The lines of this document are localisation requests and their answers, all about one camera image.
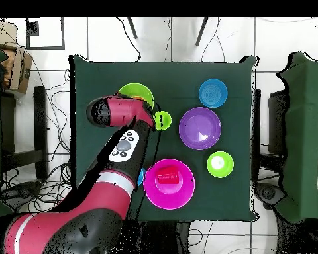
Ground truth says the pink plastic bowl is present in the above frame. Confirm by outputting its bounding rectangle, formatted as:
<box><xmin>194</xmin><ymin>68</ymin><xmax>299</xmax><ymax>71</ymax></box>
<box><xmin>142</xmin><ymin>158</ymin><xmax>196</xmax><ymax>210</ymax></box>

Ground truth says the green plastic cup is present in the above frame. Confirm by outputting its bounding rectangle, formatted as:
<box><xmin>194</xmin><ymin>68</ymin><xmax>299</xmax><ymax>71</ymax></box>
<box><xmin>153</xmin><ymin>110</ymin><xmax>172</xmax><ymax>131</ymax></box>

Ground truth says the grey pedestal foot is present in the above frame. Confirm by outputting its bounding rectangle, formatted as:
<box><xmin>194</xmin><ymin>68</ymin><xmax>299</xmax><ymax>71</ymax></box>
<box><xmin>254</xmin><ymin>181</ymin><xmax>286</xmax><ymax>210</ymax></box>
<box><xmin>1</xmin><ymin>180</ymin><xmax>43</xmax><ymax>210</ymax></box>

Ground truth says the black square frame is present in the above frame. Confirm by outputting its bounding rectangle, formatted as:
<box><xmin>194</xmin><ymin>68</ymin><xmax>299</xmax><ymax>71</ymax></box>
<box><xmin>25</xmin><ymin>17</ymin><xmax>66</xmax><ymax>50</ymax></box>

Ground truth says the dark green tablecloth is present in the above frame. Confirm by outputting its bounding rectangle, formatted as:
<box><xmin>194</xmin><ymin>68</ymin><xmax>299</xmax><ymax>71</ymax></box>
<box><xmin>68</xmin><ymin>54</ymin><xmax>260</xmax><ymax>222</ymax></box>

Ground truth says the thin black cable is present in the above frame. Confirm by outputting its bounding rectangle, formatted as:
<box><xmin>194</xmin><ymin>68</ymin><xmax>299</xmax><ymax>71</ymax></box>
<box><xmin>115</xmin><ymin>17</ymin><xmax>142</xmax><ymax>62</ymax></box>

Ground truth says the cardboard box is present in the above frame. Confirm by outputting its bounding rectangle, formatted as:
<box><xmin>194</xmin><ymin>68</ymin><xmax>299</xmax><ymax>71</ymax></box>
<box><xmin>0</xmin><ymin>20</ymin><xmax>18</xmax><ymax>50</ymax></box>
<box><xmin>0</xmin><ymin>44</ymin><xmax>34</xmax><ymax>95</ymax></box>

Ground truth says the blue plastic cup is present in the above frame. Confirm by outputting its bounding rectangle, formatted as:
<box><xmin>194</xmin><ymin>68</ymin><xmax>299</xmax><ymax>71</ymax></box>
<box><xmin>136</xmin><ymin>167</ymin><xmax>147</xmax><ymax>187</ymax></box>

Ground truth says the purple plastic bowl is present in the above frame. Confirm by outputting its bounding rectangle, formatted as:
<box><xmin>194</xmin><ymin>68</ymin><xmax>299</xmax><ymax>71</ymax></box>
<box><xmin>178</xmin><ymin>106</ymin><xmax>223</xmax><ymax>151</ymax></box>

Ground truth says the black tripod leg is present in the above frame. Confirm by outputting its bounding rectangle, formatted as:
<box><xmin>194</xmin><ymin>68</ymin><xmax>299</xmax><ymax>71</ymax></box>
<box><xmin>126</xmin><ymin>17</ymin><xmax>138</xmax><ymax>40</ymax></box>
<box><xmin>195</xmin><ymin>17</ymin><xmax>210</xmax><ymax>46</ymax></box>

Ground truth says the large green plastic bowl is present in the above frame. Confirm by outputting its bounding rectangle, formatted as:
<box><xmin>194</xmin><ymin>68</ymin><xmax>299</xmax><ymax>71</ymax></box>
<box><xmin>118</xmin><ymin>82</ymin><xmax>155</xmax><ymax>108</ymax></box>

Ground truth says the small blue patterned bowl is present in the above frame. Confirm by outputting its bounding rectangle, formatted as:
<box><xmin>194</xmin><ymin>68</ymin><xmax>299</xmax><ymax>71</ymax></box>
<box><xmin>198</xmin><ymin>78</ymin><xmax>229</xmax><ymax>109</ymax></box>

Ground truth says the small green ribbed bowl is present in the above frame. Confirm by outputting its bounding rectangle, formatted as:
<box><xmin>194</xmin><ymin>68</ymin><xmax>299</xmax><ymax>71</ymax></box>
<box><xmin>206</xmin><ymin>151</ymin><xmax>235</xmax><ymax>179</ymax></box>

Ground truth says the black metal stand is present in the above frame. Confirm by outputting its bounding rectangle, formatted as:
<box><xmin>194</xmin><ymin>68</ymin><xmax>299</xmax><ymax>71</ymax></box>
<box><xmin>1</xmin><ymin>85</ymin><xmax>49</xmax><ymax>180</ymax></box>

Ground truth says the red plastic cup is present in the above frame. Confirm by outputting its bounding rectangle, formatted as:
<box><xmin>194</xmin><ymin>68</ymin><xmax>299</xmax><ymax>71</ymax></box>
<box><xmin>157</xmin><ymin>165</ymin><xmax>180</xmax><ymax>185</ymax></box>

